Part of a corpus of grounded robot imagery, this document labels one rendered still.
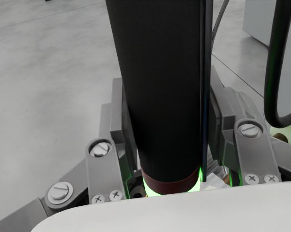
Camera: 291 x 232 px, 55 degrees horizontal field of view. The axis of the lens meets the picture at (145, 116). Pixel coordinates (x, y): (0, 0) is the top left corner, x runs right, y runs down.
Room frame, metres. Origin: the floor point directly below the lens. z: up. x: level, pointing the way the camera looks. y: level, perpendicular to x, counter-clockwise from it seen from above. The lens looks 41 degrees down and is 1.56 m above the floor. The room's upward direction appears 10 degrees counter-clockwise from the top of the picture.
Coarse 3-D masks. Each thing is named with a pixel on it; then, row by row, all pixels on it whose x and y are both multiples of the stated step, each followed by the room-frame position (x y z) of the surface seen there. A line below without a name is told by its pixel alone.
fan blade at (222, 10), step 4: (224, 0) 0.42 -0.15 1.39; (228, 0) 0.37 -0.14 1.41; (224, 4) 0.38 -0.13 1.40; (224, 8) 0.36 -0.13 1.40; (220, 12) 0.39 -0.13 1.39; (220, 16) 0.36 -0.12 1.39; (220, 20) 0.35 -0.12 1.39; (216, 24) 0.36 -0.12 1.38; (216, 28) 0.35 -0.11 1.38; (212, 32) 0.38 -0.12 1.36; (216, 32) 0.36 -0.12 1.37; (212, 36) 0.35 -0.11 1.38; (212, 40) 0.34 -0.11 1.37; (212, 44) 0.37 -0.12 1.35
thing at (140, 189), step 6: (138, 174) 0.24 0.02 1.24; (132, 180) 0.24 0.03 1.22; (138, 180) 0.24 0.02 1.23; (132, 186) 0.24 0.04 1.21; (138, 186) 0.23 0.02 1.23; (144, 186) 0.22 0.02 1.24; (132, 192) 0.23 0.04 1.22; (138, 192) 0.22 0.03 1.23; (144, 192) 0.21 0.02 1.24; (132, 198) 0.22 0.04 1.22
